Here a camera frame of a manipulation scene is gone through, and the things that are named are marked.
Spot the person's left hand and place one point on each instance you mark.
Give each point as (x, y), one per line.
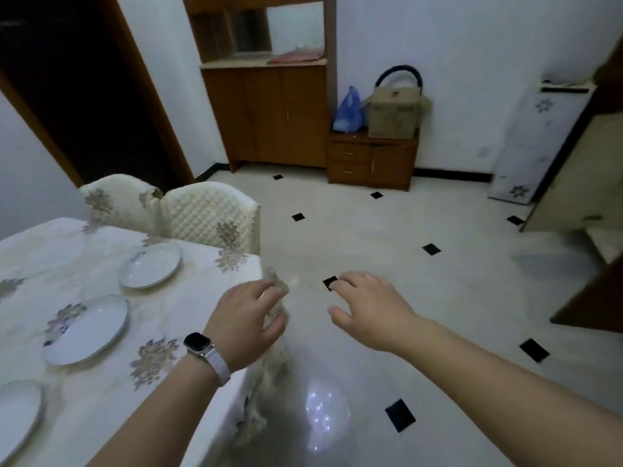
(243, 325)

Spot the person's right hand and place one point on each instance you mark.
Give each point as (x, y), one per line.
(377, 311)

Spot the white cartoon print plate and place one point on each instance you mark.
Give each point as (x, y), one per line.
(85, 330)
(17, 418)
(150, 265)

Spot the brown wooden cabinet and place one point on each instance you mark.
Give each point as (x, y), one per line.
(608, 77)

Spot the person's right forearm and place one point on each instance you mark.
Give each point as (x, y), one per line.
(511, 398)

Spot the low brown drawer chest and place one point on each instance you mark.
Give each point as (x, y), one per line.
(375, 160)

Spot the white floral narrow cabinet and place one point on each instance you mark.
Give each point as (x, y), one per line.
(535, 145)

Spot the smartwatch with white band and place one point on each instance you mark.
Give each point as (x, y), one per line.
(199, 345)

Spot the cloth-covered dining table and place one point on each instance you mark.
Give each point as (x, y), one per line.
(194, 286)

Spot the chair with quilted cream cover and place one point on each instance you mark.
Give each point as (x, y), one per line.
(209, 213)
(121, 204)

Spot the cream floral tablecloth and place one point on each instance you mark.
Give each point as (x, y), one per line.
(73, 257)

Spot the open cardboard box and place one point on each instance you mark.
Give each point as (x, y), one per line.
(394, 116)

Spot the blue plastic bag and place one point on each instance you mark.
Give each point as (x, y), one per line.
(349, 114)

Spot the tall wooden hutch with mirror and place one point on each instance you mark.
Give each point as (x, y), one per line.
(272, 116)

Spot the black hoop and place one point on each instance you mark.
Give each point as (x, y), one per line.
(389, 71)

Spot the pink folded cloth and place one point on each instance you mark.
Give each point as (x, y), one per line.
(297, 56)

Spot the dark doorway wooden frame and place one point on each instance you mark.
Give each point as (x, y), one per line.
(146, 92)

